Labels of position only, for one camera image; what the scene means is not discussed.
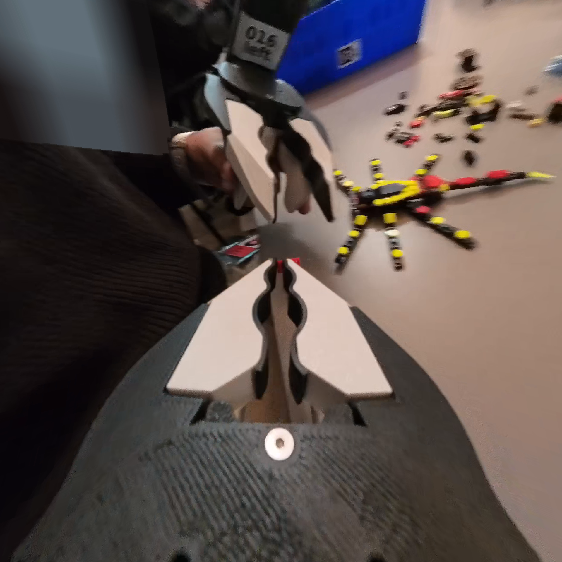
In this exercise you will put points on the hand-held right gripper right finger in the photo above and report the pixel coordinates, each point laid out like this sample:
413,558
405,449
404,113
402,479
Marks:
338,347

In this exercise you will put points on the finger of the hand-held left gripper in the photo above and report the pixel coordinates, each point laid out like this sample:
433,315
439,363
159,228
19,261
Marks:
250,158
298,175

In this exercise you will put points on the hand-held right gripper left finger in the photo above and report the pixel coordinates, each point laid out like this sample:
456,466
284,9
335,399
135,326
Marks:
219,347

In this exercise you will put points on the small red lego piece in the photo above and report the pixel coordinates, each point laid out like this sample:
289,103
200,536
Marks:
281,263

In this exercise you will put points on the black yellow lego scorpion model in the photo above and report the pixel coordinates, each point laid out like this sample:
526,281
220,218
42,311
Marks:
395,193

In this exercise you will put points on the person's left forearm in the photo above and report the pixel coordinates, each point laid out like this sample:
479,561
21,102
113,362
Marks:
109,197

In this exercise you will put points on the pile of loose lego pieces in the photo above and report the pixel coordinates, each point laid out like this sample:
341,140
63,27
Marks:
461,109

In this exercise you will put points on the person's left hand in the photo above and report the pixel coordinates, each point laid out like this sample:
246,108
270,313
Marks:
202,158

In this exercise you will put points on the plastic bag with red label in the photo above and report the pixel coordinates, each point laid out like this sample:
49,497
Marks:
239,250

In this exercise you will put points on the blue plastic bin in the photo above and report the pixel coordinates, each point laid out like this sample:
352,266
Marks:
351,39

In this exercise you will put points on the person's black sweater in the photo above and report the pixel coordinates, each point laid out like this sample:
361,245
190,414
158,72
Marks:
66,395

